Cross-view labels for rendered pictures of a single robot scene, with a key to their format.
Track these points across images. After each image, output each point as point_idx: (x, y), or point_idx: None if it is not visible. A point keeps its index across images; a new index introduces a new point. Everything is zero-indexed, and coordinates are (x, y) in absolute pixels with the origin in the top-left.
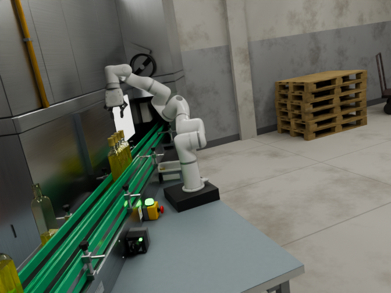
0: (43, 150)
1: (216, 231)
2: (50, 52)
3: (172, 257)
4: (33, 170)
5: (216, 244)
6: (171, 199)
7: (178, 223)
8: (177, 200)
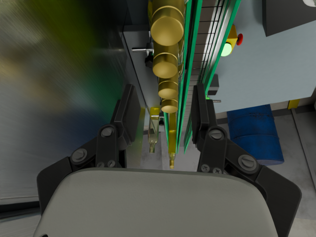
0: (134, 163)
1: (284, 65)
2: None
3: (233, 87)
4: (140, 156)
5: (272, 79)
6: (264, 14)
7: (252, 49)
8: (270, 31)
